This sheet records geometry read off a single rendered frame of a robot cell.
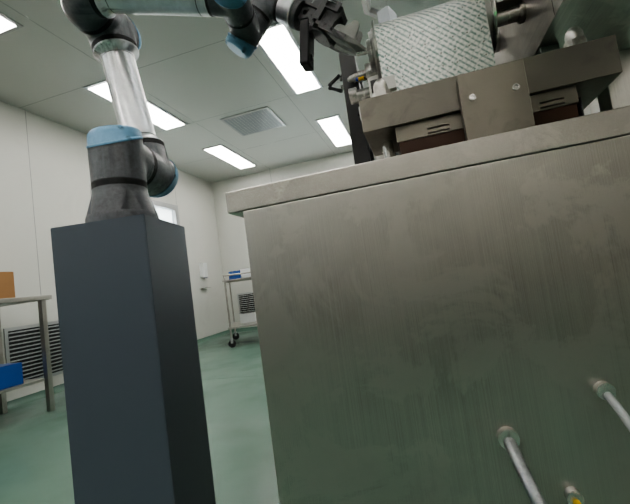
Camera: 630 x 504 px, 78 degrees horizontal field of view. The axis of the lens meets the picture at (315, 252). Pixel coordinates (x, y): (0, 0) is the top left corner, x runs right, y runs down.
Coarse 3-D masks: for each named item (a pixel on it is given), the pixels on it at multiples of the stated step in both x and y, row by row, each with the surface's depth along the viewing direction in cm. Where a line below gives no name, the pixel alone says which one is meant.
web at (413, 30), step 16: (464, 0) 85; (480, 0) 84; (416, 16) 88; (432, 16) 86; (448, 16) 85; (464, 16) 84; (480, 16) 84; (384, 32) 89; (400, 32) 88; (416, 32) 87; (432, 32) 86; (448, 32) 85; (464, 32) 84; (384, 48) 89; (400, 48) 88
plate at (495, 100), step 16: (512, 64) 61; (464, 80) 63; (480, 80) 63; (496, 80) 62; (512, 80) 61; (464, 96) 63; (480, 96) 63; (496, 96) 62; (512, 96) 61; (528, 96) 61; (464, 112) 63; (480, 112) 62; (496, 112) 62; (512, 112) 61; (528, 112) 61; (464, 128) 64; (480, 128) 62; (496, 128) 62; (512, 128) 61
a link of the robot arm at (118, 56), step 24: (120, 24) 102; (96, 48) 102; (120, 48) 103; (120, 72) 101; (120, 96) 101; (144, 96) 105; (120, 120) 101; (144, 120) 102; (144, 144) 99; (168, 168) 102; (168, 192) 106
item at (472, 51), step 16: (480, 32) 83; (416, 48) 87; (432, 48) 86; (448, 48) 85; (464, 48) 84; (480, 48) 83; (384, 64) 89; (400, 64) 88; (416, 64) 87; (432, 64) 86; (448, 64) 85; (464, 64) 84; (480, 64) 83; (400, 80) 88; (416, 80) 87; (432, 80) 86
